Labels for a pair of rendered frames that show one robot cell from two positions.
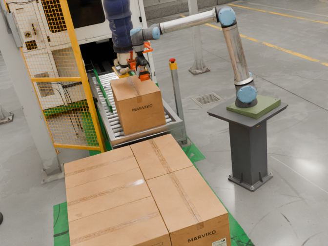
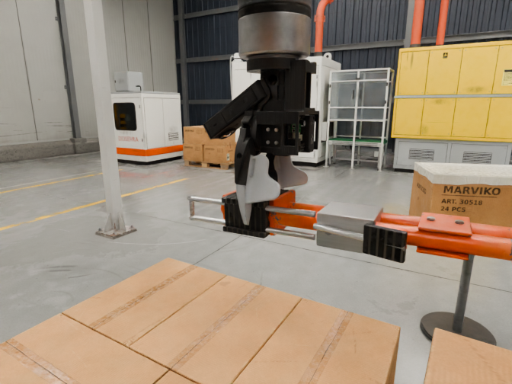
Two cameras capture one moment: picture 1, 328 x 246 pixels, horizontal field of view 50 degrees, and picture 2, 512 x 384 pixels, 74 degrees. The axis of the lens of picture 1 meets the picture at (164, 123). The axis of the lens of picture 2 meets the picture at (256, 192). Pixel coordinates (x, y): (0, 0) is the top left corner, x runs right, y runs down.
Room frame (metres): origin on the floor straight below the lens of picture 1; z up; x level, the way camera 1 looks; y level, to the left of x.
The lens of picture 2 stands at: (3.00, -0.26, 1.35)
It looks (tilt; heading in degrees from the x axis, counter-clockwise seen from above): 14 degrees down; 133
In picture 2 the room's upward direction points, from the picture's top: straight up
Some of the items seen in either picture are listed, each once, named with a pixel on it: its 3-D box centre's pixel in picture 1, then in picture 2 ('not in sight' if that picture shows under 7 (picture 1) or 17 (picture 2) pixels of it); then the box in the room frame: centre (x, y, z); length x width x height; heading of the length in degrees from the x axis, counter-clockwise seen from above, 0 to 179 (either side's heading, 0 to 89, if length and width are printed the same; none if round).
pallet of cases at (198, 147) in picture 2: not in sight; (216, 145); (-3.22, 4.99, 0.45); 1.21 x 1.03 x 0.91; 14
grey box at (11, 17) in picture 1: (15, 29); not in sight; (3.40, 1.22, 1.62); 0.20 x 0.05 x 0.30; 13
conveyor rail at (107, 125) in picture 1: (99, 105); not in sight; (3.95, 0.74, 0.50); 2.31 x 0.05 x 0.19; 13
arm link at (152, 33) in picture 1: (151, 33); not in sight; (2.69, -0.02, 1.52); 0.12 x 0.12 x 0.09; 80
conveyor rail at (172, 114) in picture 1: (150, 92); not in sight; (4.09, 0.10, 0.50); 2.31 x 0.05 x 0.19; 13
